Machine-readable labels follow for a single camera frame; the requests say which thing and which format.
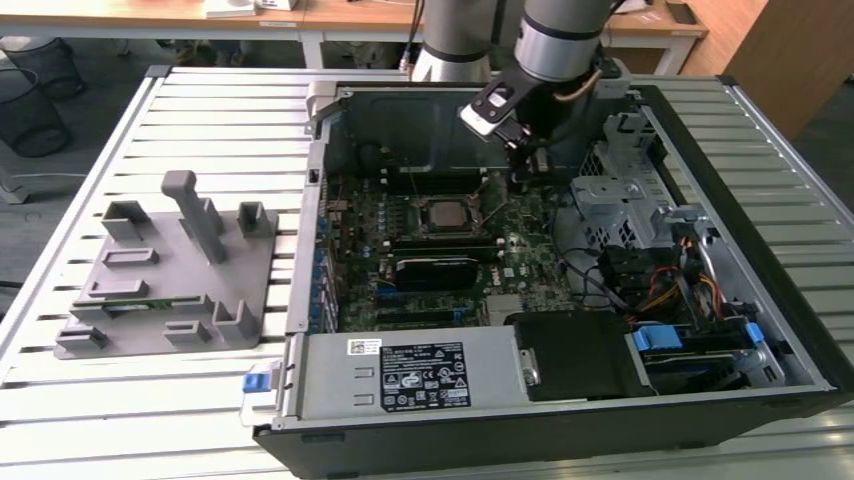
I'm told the metal socket cover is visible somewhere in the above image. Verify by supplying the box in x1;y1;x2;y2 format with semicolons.
477;171;516;229

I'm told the silver CPU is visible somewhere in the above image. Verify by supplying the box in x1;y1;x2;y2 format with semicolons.
428;199;472;228

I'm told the CPU socket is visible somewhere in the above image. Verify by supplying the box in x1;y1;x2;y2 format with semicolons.
409;194;483;237

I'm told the silver disk bay cage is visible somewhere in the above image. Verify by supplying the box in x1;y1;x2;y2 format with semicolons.
568;112;712;254

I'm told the green motherboard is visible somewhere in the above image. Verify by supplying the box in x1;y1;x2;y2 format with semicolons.
317;167;576;335

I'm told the black graphics card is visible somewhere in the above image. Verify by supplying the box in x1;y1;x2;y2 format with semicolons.
391;255;481;294

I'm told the wooden cabinet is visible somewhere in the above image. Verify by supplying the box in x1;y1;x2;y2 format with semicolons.
679;0;854;144

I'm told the silver chipset heatsink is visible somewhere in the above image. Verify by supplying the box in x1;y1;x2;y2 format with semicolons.
488;293;524;318

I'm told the black expansion slot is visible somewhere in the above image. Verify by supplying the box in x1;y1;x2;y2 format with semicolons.
376;308;457;325

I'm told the blue disk carrier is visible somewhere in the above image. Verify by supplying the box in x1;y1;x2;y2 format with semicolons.
628;322;766;396

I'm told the grey power supply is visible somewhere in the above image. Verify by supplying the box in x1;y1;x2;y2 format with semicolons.
284;332;539;420

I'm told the grey parts rack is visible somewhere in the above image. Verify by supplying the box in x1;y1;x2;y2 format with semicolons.
50;169;283;362

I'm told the black PC case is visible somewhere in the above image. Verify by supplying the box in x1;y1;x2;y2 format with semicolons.
237;74;854;480

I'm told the green RAM stick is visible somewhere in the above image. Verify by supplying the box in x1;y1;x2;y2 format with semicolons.
70;295;204;310

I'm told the black mesh waste basket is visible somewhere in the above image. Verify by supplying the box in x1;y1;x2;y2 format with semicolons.
0;67;73;159
0;37;88;101

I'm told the grey metal stand foot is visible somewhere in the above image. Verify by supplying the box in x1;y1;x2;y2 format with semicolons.
0;163;33;205

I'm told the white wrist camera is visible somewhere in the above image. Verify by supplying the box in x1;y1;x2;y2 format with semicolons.
457;87;530;137

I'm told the black wire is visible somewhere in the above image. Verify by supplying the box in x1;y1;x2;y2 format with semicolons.
552;234;632;322

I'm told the wooden desk white frame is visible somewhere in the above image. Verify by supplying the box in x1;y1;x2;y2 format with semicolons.
296;0;710;76
0;0;305;44

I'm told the orange wire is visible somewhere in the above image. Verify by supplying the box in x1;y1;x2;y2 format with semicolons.
636;287;683;317

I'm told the yellow wire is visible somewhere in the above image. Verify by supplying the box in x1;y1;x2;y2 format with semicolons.
690;276;727;315

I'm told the black plastic duct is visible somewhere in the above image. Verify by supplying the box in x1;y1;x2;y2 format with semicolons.
504;309;660;404

